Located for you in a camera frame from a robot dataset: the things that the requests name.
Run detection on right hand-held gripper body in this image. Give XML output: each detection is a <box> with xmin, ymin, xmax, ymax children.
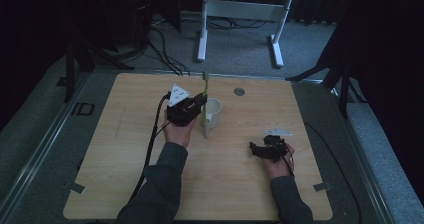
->
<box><xmin>262</xmin><ymin>127</ymin><xmax>294</xmax><ymax>164</ymax></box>

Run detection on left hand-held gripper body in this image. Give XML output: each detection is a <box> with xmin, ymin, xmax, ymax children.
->
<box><xmin>166</xmin><ymin>83</ymin><xmax>198</xmax><ymax>128</ymax></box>

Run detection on green toothbrush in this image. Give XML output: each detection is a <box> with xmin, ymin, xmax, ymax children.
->
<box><xmin>200</xmin><ymin>70</ymin><xmax>211</xmax><ymax>127</ymax></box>

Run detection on white cup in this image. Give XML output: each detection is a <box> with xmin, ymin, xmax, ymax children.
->
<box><xmin>199</xmin><ymin>97</ymin><xmax>223</xmax><ymax>139</ymax></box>

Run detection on person's left hand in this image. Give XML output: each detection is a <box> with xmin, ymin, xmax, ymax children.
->
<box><xmin>161</xmin><ymin>109</ymin><xmax>198</xmax><ymax>149</ymax></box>

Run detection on person's right hand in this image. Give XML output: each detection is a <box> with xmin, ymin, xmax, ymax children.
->
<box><xmin>264</xmin><ymin>143</ymin><xmax>297</xmax><ymax>181</ymax></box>

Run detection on grey tape piece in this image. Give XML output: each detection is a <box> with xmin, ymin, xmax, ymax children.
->
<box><xmin>64</xmin><ymin>181</ymin><xmax>87</xmax><ymax>195</ymax></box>
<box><xmin>312</xmin><ymin>181</ymin><xmax>333</xmax><ymax>193</ymax></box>

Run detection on black metal stand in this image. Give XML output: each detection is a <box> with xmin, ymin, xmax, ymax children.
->
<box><xmin>285</xmin><ymin>47</ymin><xmax>368</xmax><ymax>120</ymax></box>
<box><xmin>64</xmin><ymin>30</ymin><xmax>135</xmax><ymax>104</ymax></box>

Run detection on black tape rectangle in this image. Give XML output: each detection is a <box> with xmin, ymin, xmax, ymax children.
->
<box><xmin>70</xmin><ymin>101</ymin><xmax>96</xmax><ymax>116</ymax></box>

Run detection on dark curtain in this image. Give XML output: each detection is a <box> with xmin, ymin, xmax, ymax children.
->
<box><xmin>346</xmin><ymin>0</ymin><xmax>424</xmax><ymax>198</ymax></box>
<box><xmin>0</xmin><ymin>0</ymin><xmax>131</xmax><ymax>132</ymax></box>

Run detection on right hand-held gripper black cable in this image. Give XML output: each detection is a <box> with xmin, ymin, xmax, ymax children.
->
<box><xmin>281</xmin><ymin>145</ymin><xmax>297</xmax><ymax>177</ymax></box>

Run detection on hand-held gripper black cable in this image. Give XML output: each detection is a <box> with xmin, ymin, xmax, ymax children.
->
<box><xmin>127</xmin><ymin>93</ymin><xmax>173</xmax><ymax>203</ymax></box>
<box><xmin>281</xmin><ymin>145</ymin><xmax>297</xmax><ymax>177</ymax></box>

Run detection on left hand-held gripper black cable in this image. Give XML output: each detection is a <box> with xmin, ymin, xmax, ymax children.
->
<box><xmin>127</xmin><ymin>93</ymin><xmax>173</xmax><ymax>203</ymax></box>

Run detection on black floor cables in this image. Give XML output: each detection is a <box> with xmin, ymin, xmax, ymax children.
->
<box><xmin>145</xmin><ymin>15</ymin><xmax>269</xmax><ymax>77</ymax></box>

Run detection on thin black floor cable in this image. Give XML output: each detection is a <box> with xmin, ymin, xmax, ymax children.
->
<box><xmin>304</xmin><ymin>121</ymin><xmax>364</xmax><ymax>224</ymax></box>

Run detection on metal floor rail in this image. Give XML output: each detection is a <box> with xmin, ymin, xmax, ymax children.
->
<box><xmin>0</xmin><ymin>72</ymin><xmax>93</xmax><ymax>218</ymax></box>
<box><xmin>331</xmin><ymin>87</ymin><xmax>398</xmax><ymax>224</ymax></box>

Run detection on white desk frame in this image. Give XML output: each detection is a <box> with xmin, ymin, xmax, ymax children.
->
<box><xmin>196</xmin><ymin>0</ymin><xmax>296</xmax><ymax>69</ymax></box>

